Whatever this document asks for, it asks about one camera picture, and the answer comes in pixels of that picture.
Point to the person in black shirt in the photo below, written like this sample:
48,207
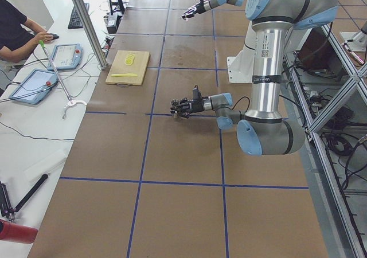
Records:
20,35

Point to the far teach pendant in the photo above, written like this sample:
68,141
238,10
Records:
67,56

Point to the teach pendant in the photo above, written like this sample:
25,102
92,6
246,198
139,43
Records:
35,87
67,56

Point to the green handled reach grabber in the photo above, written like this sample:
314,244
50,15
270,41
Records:
71,102

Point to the yellow plastic knife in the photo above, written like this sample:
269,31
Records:
124,75

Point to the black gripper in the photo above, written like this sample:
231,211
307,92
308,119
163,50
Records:
197,105
202,7

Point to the bamboo cutting board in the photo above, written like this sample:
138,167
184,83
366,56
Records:
139,66

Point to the near teach pendant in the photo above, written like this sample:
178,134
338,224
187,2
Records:
35,87

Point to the aluminium frame post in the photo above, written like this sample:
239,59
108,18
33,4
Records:
90,32

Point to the black computer mouse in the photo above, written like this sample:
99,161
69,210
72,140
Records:
55,36

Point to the red water bottle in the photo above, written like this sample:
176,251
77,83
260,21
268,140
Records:
17,233

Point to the black keyboard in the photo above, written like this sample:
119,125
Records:
75,20

